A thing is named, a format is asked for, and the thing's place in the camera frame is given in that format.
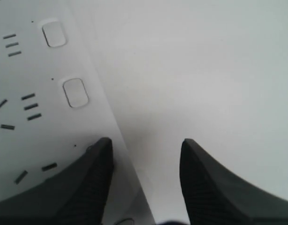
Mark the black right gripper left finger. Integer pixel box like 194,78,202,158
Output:
0,137,114,225

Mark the white five-outlet power strip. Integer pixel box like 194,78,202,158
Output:
0,0,155,225

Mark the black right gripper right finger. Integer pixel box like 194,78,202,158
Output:
179,139,288,225

